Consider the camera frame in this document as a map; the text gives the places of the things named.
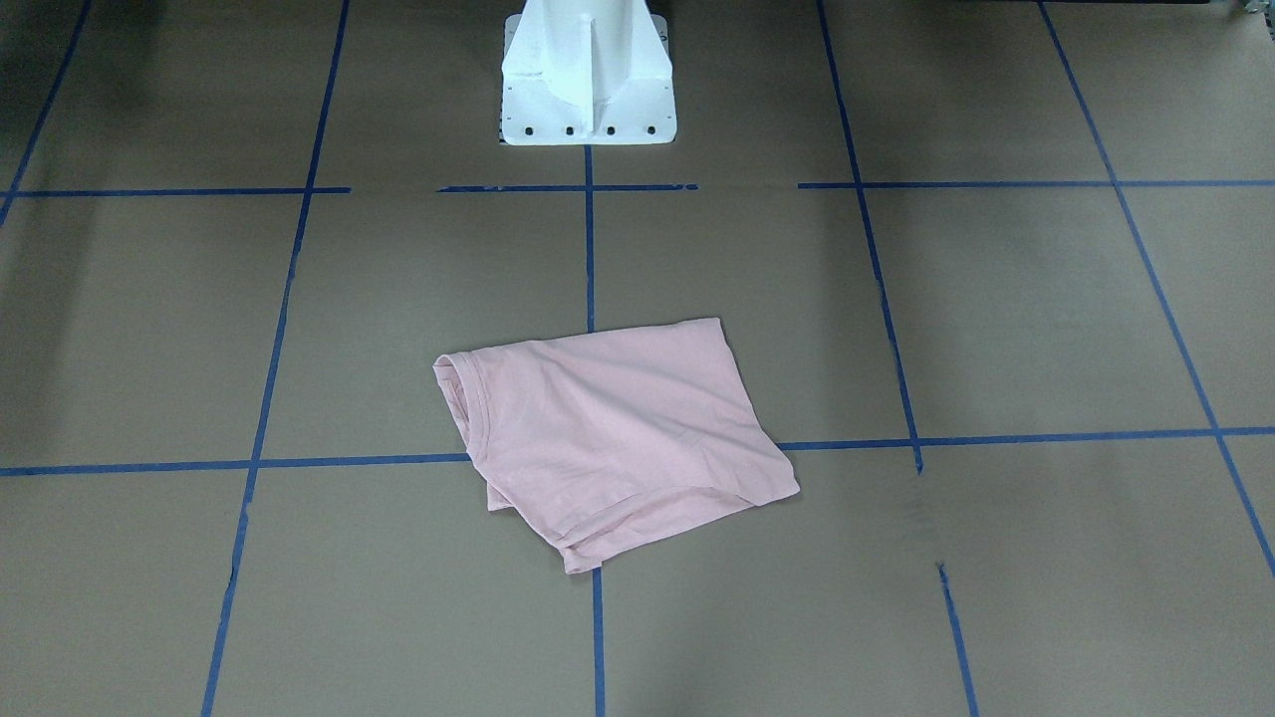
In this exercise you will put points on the white support column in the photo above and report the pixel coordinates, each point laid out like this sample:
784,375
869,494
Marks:
588,50

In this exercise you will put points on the pink Snoopy t-shirt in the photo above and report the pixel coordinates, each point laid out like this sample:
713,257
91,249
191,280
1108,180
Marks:
606,442

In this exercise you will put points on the white mounting base plate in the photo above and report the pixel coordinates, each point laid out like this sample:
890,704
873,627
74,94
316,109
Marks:
588,124

